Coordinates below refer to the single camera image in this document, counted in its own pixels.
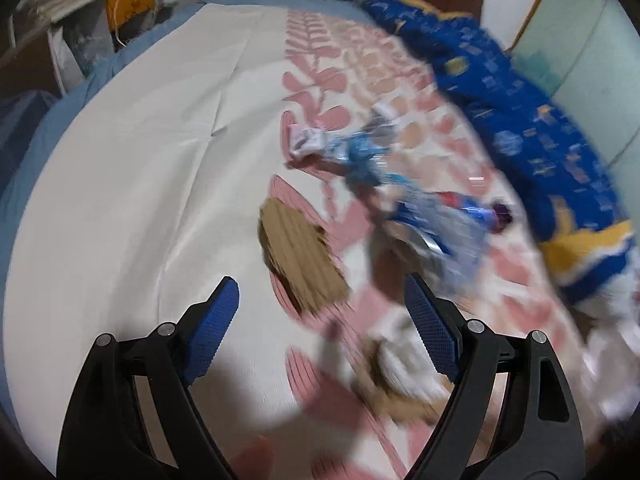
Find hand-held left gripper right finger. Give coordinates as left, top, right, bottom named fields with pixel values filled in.
left=402, top=272, right=586, bottom=480

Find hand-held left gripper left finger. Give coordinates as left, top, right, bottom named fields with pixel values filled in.
left=57, top=275, right=241, bottom=480

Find crushed blue drink can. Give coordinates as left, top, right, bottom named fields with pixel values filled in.
left=387, top=195, right=453, bottom=261

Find crumpled white paper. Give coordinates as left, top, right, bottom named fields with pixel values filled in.
left=372, top=310, right=453, bottom=401

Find crushed clear plastic bottle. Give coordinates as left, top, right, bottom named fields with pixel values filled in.
left=430, top=190, right=516, bottom=293

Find brown cardboard piece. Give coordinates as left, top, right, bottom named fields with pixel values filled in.
left=257, top=196, right=351, bottom=317

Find white pink leaf bedspread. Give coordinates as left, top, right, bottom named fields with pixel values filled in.
left=2, top=2, right=606, bottom=480

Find blue and white snack wrapper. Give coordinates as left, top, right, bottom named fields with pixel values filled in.
left=320, top=127, right=398, bottom=196

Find white crumpled packet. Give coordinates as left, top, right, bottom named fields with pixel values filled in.
left=287, top=125, right=328, bottom=166

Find white plastic wrapper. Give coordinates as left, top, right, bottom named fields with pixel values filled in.
left=372, top=102, right=399, bottom=133

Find blue star print blanket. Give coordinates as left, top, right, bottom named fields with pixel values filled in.
left=360, top=0, right=640, bottom=421

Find orange cabinet panel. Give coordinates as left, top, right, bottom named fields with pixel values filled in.
left=106, top=0, right=161, bottom=43

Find pale green wardrobe door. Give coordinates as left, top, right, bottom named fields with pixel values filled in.
left=510, top=0, right=640, bottom=171

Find white desk shelf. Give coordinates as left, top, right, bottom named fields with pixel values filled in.
left=0, top=0, right=176, bottom=96

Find white hanging cable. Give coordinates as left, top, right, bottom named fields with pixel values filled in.
left=112, top=0, right=166, bottom=48

